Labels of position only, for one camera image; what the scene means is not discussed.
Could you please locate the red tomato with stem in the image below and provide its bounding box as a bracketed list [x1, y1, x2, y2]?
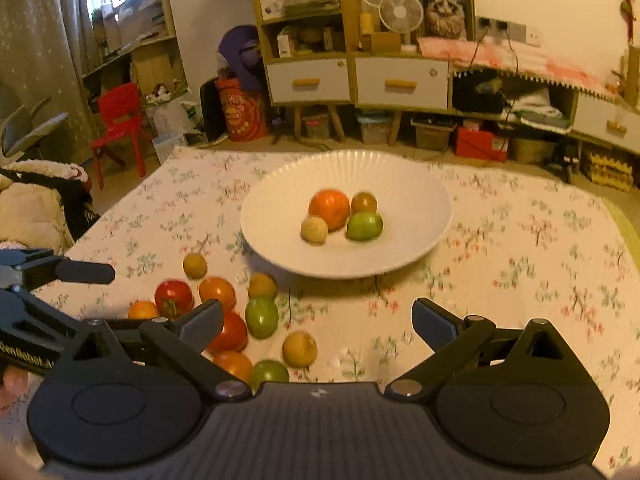
[154, 280, 194, 320]

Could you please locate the small orange fruit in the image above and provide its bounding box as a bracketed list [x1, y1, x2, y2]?
[127, 300, 160, 320]

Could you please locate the orange tomato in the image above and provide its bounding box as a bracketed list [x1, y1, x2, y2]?
[198, 276, 236, 312]

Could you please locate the tan longan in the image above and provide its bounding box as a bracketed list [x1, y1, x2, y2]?
[300, 216, 329, 245]
[282, 330, 318, 368]
[247, 273, 278, 299]
[182, 252, 208, 280]

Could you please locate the green tomato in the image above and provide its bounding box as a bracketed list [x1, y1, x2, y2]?
[245, 296, 279, 339]
[250, 360, 290, 392]
[346, 211, 384, 242]

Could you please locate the brown round fruit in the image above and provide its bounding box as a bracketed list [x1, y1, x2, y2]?
[350, 192, 378, 214]

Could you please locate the cream fleece bundle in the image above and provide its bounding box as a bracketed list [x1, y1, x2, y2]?
[1, 159, 100, 255]

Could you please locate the floral tablecloth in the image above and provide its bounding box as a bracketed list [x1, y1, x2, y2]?
[40, 148, 639, 479]

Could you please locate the white fluted plate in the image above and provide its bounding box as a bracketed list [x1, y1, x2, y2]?
[240, 151, 452, 280]

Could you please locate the red plastic chair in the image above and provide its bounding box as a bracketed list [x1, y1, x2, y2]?
[90, 82, 151, 191]

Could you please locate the red storage box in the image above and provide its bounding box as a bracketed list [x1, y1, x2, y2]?
[454, 127, 509, 162]

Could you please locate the clear plastic storage bin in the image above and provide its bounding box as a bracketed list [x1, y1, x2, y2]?
[357, 115, 393, 144]

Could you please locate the grey curtain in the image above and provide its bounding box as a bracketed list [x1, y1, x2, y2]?
[1, 0, 98, 164]

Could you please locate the orange printed barrel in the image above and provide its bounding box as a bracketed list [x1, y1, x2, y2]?
[215, 78, 269, 142]

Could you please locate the wooden bookshelf by window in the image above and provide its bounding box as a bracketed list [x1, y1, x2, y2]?
[82, 0, 186, 105]

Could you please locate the low wooden sideboard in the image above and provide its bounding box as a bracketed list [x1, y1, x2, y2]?
[449, 68, 639, 155]

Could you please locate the purple plush toy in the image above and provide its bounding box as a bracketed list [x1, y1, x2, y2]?
[217, 25, 262, 91]

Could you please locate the pink cloth on sideboard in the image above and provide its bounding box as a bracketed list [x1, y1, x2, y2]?
[418, 37, 614, 101]

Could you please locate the white desk fan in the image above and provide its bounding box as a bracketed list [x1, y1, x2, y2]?
[378, 0, 424, 53]

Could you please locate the wooden cabinet with white drawers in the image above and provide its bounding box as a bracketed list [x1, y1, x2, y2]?
[253, 0, 450, 145]

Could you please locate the framed cat picture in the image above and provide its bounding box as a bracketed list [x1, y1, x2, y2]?
[416, 0, 475, 41]

